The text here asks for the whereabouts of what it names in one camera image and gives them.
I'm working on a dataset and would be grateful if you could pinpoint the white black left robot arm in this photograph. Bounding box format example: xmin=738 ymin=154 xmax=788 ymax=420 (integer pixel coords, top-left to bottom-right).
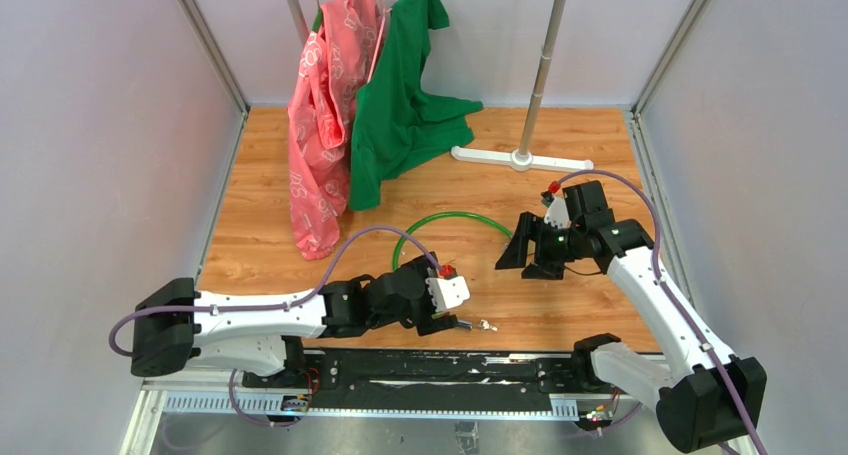
xmin=130 ymin=256 xmax=471 ymax=388

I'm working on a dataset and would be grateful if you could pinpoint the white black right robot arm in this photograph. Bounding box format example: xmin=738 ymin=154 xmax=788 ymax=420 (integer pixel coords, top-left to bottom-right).
xmin=495 ymin=181 xmax=767 ymax=453

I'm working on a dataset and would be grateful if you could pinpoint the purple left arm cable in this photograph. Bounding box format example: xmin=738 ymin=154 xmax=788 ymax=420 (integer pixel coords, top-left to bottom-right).
xmin=108 ymin=224 xmax=457 ymax=359

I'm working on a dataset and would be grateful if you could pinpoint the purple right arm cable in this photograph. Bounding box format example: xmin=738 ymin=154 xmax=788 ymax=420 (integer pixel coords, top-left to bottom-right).
xmin=547 ymin=168 xmax=770 ymax=455

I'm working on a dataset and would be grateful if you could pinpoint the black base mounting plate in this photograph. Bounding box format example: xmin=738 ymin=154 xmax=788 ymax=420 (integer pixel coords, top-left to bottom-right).
xmin=237 ymin=348 xmax=614 ymax=412

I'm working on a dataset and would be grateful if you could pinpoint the aluminium frame rail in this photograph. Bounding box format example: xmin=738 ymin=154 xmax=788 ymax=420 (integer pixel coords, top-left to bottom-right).
xmin=124 ymin=370 xmax=676 ymax=454

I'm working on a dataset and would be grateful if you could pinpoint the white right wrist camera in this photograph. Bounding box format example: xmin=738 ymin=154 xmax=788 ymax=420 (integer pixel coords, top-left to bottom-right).
xmin=541 ymin=191 xmax=570 ymax=229

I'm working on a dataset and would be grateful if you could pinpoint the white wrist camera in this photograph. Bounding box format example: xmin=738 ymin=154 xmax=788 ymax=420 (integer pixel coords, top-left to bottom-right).
xmin=425 ymin=275 xmax=471 ymax=312
xmin=541 ymin=191 xmax=570 ymax=229

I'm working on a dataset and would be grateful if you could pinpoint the white clothes rack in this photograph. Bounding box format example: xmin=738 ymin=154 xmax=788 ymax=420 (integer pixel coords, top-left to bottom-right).
xmin=286 ymin=0 xmax=594 ymax=173

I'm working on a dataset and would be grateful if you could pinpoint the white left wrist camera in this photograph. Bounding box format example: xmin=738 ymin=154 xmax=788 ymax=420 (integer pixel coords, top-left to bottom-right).
xmin=425 ymin=275 xmax=471 ymax=312

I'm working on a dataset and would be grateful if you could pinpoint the pink patterned garment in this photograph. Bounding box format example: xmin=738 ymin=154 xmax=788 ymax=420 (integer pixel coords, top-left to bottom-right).
xmin=287 ymin=0 xmax=383 ymax=260

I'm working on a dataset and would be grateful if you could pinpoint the green cable lock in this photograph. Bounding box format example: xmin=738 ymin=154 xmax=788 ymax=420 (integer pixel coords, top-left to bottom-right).
xmin=391 ymin=210 xmax=513 ymax=337

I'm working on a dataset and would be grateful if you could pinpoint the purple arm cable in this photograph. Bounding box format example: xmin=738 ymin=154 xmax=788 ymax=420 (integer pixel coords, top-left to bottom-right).
xmin=547 ymin=168 xmax=770 ymax=455
xmin=108 ymin=224 xmax=457 ymax=359

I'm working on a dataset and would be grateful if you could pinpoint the green t-shirt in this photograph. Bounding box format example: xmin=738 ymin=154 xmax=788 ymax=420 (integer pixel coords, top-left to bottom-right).
xmin=349 ymin=0 xmax=483 ymax=211

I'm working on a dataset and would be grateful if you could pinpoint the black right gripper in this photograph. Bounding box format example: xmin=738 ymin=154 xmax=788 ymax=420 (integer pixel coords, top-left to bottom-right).
xmin=496 ymin=211 xmax=586 ymax=280

